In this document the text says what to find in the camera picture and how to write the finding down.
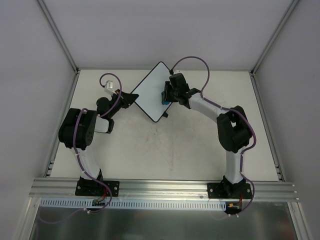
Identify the right aluminium frame post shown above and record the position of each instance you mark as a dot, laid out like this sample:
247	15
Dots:
275	34

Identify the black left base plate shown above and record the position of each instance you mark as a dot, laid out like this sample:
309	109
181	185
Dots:
90	188

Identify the aluminium mounting rail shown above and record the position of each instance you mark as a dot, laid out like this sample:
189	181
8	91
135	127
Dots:
179	190

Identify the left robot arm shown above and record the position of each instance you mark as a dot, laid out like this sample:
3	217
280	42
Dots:
79	126

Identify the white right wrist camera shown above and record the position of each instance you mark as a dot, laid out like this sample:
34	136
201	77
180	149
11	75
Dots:
176	72

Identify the blue whiteboard eraser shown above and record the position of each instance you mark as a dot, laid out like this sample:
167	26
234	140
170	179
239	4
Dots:
163	99

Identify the whiteboard wire stand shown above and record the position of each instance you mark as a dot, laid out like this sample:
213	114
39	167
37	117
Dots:
165	115

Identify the white whiteboard black frame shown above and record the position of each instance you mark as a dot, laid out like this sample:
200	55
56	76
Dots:
150	92

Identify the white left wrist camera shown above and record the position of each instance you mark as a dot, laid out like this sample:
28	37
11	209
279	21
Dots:
108	87

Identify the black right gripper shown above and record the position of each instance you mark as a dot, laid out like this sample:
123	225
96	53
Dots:
167	91

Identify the left aluminium frame post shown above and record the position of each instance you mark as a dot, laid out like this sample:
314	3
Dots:
57	34

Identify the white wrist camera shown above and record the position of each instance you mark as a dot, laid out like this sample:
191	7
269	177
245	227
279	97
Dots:
108	87
176	72

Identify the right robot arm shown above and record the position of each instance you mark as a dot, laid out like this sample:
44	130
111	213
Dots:
234	132

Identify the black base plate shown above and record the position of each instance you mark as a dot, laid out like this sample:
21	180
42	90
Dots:
90	188
225	191

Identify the white slotted cable duct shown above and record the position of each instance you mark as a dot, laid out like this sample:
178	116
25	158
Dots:
203	205

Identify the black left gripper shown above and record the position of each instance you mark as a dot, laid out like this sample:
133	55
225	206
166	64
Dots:
125	99

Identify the aluminium frame post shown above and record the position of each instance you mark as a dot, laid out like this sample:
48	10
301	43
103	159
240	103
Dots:
57	34
275	34

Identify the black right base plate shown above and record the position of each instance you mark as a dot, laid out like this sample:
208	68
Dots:
225	191

